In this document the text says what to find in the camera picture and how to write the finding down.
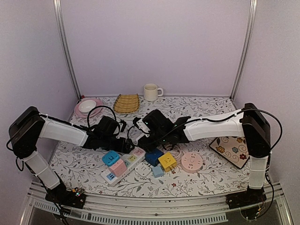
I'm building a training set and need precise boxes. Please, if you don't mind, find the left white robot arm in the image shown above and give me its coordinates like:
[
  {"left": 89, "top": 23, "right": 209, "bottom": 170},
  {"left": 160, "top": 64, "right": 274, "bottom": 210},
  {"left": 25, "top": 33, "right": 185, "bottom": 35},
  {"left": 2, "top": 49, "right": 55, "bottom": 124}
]
[{"left": 6, "top": 106, "right": 132, "bottom": 203}]

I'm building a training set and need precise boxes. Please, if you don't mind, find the yellow bamboo tray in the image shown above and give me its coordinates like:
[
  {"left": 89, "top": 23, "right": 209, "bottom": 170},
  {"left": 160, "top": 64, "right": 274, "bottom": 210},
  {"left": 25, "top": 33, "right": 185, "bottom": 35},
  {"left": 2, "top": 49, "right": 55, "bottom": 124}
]
[{"left": 113, "top": 94, "right": 140, "bottom": 114}]

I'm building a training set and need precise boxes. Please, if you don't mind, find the yellow cube adapter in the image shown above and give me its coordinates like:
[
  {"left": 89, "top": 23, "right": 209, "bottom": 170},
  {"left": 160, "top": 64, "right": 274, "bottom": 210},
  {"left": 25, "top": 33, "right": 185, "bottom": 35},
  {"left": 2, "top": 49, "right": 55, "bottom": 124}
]
[{"left": 158, "top": 152, "right": 177, "bottom": 173}]

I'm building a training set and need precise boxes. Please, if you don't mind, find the cream ceramic mug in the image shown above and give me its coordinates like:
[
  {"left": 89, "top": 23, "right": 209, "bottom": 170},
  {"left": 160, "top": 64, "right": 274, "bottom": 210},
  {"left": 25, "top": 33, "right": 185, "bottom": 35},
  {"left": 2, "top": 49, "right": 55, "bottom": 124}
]
[{"left": 143, "top": 83, "right": 164, "bottom": 101}]

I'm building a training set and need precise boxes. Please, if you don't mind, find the aluminium corner post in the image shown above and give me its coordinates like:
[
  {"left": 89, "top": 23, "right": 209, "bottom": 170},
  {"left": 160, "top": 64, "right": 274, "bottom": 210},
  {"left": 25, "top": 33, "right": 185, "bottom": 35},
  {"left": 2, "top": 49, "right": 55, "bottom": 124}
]
[
  {"left": 230, "top": 0, "right": 258, "bottom": 101},
  {"left": 53, "top": 0, "right": 82, "bottom": 100}
]

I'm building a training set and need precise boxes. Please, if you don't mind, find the round pink socket hub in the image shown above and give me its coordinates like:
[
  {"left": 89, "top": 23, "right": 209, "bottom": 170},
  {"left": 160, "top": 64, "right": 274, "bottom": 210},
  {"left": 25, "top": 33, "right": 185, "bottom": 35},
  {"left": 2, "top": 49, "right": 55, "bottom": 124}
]
[{"left": 181, "top": 151, "right": 203, "bottom": 173}]

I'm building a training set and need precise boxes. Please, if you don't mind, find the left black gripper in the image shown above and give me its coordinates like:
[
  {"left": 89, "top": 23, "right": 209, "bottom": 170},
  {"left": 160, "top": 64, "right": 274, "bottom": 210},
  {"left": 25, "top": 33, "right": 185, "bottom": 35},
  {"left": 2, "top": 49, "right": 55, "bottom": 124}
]
[{"left": 101, "top": 135, "right": 134, "bottom": 154}]

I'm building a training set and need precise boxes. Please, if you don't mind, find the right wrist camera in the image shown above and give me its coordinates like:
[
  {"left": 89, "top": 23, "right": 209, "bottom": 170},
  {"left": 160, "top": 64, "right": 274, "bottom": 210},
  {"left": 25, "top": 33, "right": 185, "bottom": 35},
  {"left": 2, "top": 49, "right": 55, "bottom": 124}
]
[{"left": 133, "top": 117, "right": 150, "bottom": 137}]

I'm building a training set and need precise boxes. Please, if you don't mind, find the aluminium front rail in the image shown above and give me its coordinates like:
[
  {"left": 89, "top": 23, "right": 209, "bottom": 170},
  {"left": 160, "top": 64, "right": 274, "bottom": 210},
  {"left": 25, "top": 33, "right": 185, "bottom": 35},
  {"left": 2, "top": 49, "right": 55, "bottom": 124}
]
[{"left": 19, "top": 180, "right": 293, "bottom": 225}]

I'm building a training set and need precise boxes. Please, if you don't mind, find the white plug adapter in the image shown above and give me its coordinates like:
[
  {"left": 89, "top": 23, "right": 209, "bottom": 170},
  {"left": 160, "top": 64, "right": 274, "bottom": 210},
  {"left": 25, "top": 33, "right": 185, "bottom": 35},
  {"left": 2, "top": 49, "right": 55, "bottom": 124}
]
[{"left": 135, "top": 162, "right": 152, "bottom": 177}]

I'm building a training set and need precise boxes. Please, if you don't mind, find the floral square tray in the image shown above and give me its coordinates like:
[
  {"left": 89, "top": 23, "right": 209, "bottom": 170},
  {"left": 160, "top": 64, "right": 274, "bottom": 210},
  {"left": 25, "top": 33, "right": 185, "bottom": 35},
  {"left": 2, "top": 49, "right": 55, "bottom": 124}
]
[{"left": 209, "top": 136, "right": 249, "bottom": 169}]

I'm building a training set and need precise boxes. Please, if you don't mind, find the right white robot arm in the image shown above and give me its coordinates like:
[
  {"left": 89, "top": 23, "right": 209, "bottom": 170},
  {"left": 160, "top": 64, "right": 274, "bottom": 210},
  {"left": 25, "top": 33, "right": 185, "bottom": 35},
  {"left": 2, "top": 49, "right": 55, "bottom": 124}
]
[{"left": 133, "top": 103, "right": 271, "bottom": 204}]

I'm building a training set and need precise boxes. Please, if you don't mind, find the pink plate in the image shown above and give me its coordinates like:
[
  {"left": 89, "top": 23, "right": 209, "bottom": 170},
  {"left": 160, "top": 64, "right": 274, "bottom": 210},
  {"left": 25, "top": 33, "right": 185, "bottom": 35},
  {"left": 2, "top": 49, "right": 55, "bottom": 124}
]
[{"left": 74, "top": 98, "right": 103, "bottom": 118}]

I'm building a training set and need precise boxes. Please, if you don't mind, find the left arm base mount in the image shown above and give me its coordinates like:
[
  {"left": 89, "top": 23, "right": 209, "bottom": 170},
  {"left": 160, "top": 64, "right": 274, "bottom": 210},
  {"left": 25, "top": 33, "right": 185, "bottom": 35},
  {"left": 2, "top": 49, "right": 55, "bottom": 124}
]
[{"left": 45, "top": 179, "right": 86, "bottom": 209}]

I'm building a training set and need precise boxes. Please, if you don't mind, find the pink cube adapter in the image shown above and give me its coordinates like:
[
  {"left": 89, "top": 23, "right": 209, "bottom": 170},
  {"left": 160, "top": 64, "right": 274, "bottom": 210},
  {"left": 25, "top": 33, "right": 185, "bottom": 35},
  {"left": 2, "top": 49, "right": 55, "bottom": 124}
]
[{"left": 108, "top": 158, "right": 127, "bottom": 177}]

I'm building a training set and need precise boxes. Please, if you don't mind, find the white power strip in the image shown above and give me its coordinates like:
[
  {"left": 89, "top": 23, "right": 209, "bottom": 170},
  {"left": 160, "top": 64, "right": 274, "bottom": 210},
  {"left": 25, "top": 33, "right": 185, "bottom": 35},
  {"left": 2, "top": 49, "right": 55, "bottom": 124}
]
[{"left": 100, "top": 147, "right": 146, "bottom": 187}]

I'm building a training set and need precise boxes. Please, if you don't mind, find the white bowl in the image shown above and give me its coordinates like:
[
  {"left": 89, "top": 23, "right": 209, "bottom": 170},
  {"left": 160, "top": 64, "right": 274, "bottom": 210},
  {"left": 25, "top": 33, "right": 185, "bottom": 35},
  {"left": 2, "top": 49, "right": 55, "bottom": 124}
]
[{"left": 78, "top": 100, "right": 97, "bottom": 114}]

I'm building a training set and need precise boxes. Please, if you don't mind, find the left aluminium corner post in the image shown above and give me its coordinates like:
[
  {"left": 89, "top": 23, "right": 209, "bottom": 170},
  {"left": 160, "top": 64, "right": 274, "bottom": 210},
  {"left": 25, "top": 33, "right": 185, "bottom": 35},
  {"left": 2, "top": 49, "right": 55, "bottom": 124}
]
[{"left": 53, "top": 0, "right": 82, "bottom": 100}]

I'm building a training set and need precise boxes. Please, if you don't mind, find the cyan cube adapter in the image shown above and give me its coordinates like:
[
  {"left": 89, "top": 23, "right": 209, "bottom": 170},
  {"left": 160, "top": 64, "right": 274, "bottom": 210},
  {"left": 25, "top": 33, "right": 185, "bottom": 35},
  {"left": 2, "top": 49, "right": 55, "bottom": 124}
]
[{"left": 102, "top": 150, "right": 120, "bottom": 166}]

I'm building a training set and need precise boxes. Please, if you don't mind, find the dark blue cube adapter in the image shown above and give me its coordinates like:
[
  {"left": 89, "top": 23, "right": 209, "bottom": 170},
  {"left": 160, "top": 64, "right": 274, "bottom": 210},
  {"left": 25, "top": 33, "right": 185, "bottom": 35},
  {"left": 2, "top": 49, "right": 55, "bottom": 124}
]
[{"left": 145, "top": 148, "right": 164, "bottom": 166}]

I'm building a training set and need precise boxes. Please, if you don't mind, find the light blue plug adapter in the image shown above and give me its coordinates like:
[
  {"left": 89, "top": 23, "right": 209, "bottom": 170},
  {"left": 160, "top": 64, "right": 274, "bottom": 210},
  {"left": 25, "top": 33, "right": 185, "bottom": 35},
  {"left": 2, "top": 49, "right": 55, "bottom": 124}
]
[{"left": 152, "top": 165, "right": 164, "bottom": 178}]

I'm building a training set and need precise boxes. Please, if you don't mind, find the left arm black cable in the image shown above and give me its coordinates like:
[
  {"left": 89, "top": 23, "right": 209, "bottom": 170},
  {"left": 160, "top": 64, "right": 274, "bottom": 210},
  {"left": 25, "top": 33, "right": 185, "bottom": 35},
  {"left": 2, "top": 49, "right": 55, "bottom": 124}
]
[{"left": 87, "top": 105, "right": 117, "bottom": 132}]

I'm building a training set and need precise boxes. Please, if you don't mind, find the right aluminium corner post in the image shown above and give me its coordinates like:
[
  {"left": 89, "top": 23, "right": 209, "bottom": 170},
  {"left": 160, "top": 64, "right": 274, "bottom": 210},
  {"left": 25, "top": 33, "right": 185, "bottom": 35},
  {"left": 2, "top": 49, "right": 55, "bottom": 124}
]
[{"left": 230, "top": 0, "right": 258, "bottom": 101}]

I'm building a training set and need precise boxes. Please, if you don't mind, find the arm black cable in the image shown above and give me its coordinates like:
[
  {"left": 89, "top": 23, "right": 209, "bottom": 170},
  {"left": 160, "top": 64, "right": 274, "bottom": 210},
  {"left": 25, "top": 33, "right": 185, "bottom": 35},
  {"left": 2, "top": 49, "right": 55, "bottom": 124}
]
[
  {"left": 127, "top": 108, "right": 283, "bottom": 153},
  {"left": 87, "top": 105, "right": 117, "bottom": 132}
]

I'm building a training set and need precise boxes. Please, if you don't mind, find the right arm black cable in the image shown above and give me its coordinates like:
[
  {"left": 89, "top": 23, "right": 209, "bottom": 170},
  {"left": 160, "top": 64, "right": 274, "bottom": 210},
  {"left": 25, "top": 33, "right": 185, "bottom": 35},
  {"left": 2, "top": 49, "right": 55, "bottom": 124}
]
[{"left": 127, "top": 108, "right": 283, "bottom": 153}]

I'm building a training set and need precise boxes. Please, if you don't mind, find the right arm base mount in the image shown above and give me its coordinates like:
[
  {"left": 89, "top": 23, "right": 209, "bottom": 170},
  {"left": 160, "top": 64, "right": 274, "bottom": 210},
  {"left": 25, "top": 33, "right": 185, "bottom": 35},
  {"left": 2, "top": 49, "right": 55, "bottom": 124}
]
[{"left": 225, "top": 187, "right": 267, "bottom": 209}]

